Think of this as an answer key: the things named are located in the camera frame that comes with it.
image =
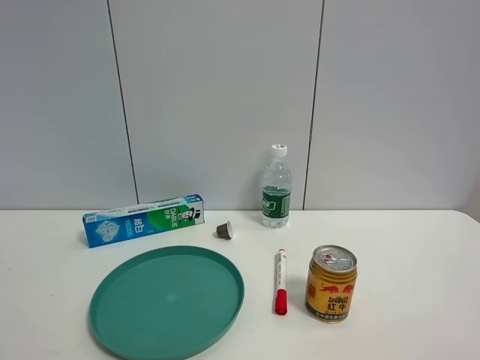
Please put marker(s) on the green round plastic plate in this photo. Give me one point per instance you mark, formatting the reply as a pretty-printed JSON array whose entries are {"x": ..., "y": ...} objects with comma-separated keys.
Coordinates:
[{"x": 167, "y": 303}]

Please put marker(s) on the white marker red cap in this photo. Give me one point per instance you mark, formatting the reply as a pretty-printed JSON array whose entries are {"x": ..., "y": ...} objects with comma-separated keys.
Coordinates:
[{"x": 280, "y": 287}]

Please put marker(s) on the gold Red Bull can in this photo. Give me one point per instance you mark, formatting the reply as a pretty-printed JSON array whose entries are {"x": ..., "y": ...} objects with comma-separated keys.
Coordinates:
[{"x": 331, "y": 282}]

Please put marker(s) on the clear water bottle green label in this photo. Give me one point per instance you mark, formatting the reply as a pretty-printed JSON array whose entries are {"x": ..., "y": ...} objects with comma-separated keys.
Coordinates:
[{"x": 276, "y": 189}]

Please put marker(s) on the blue green toothpaste box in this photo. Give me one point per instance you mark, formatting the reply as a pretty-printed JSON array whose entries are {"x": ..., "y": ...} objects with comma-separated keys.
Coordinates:
[{"x": 135, "y": 221}]

